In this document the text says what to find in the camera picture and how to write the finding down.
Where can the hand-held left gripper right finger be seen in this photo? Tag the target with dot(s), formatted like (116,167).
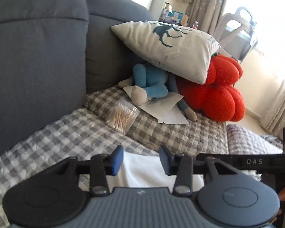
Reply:
(165,161)

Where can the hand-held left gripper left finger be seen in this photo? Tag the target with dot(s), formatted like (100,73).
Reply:
(116,160)

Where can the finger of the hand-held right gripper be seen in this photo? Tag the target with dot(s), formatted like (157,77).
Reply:
(230,160)

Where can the white t-shirt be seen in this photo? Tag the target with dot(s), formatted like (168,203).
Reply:
(142,171)

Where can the grey checked sofa cover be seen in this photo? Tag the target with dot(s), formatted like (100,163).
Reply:
(168,137)

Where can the grey pebble quilted sofa cover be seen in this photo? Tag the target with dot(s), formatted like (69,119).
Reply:
(247,140)

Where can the clear cotton swab box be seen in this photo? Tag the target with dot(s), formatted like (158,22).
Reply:
(122,118)

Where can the white paper sheets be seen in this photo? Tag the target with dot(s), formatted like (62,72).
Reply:
(161,109)

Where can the beige star curtain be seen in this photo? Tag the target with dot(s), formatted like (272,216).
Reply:
(280,104)

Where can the red knitted cushion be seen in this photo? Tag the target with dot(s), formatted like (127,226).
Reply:
(216,95)

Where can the blue plush toy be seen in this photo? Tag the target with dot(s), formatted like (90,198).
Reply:
(152,83)

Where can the white printed pillow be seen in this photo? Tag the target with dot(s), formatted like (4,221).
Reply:
(180,52)

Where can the white office chair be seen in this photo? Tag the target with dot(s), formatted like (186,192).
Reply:
(250,38)

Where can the bookshelf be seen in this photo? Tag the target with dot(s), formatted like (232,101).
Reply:
(178,16)

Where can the beige patterned curtain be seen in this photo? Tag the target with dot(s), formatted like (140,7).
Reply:
(204,4)

